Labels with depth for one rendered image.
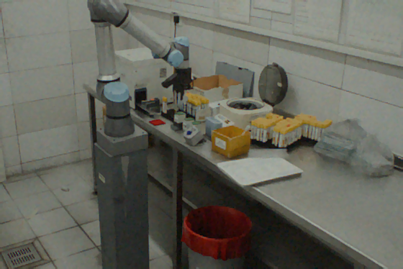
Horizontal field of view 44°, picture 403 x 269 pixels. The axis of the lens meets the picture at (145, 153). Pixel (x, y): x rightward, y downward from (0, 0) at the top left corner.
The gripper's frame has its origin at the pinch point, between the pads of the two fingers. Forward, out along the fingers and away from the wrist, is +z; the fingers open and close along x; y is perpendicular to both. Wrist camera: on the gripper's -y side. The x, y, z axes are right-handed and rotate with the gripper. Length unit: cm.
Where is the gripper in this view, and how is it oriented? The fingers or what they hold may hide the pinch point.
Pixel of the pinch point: (178, 105)
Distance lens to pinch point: 264.1
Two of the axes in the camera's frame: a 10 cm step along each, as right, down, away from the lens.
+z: 0.2, 9.1, 4.1
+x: -4.9, -3.4, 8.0
